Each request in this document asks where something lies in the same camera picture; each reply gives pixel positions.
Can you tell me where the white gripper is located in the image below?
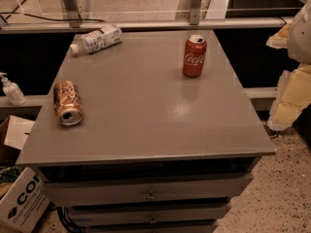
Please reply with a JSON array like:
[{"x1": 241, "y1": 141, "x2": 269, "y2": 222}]
[{"x1": 266, "y1": 0, "x2": 311, "y2": 131}]

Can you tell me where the red coke can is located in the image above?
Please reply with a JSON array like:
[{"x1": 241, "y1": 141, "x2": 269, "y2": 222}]
[{"x1": 183, "y1": 34, "x2": 207, "y2": 78}]

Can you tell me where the clear plastic water bottle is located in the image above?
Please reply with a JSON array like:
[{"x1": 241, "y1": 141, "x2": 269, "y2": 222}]
[{"x1": 70, "y1": 25, "x2": 122, "y2": 55}]

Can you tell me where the gold crushed soda can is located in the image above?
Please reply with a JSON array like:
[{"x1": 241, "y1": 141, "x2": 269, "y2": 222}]
[{"x1": 53, "y1": 80, "x2": 84, "y2": 126}]

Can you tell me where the white pump dispenser bottle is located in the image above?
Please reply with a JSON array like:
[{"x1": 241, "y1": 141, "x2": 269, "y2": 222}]
[{"x1": 0, "y1": 72, "x2": 26, "y2": 106}]

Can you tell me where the grey drawer cabinet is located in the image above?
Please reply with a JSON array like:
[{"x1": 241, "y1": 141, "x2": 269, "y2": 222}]
[{"x1": 17, "y1": 31, "x2": 274, "y2": 233}]

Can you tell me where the white cardboard box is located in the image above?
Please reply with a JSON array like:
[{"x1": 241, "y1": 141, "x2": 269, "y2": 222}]
[{"x1": 0, "y1": 116, "x2": 50, "y2": 233}]

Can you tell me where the top drawer metal handle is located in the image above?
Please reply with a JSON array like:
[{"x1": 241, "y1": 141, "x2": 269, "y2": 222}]
[{"x1": 146, "y1": 189, "x2": 156, "y2": 201}]

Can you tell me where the drawer metal handle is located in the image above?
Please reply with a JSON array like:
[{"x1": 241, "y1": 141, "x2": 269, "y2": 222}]
[
  {"x1": 146, "y1": 189, "x2": 156, "y2": 201},
  {"x1": 149, "y1": 216, "x2": 157, "y2": 224}
]

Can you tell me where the middle drawer metal handle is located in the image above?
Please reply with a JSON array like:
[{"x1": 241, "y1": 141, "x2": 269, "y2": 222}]
[{"x1": 149, "y1": 216, "x2": 157, "y2": 224}]

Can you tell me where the black cable under cabinet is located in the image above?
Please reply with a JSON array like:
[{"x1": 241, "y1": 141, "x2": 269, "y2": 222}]
[{"x1": 56, "y1": 207, "x2": 86, "y2": 233}]

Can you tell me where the black cable on ledge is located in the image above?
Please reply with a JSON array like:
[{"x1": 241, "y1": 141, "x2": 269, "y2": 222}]
[{"x1": 0, "y1": 11, "x2": 106, "y2": 23}]

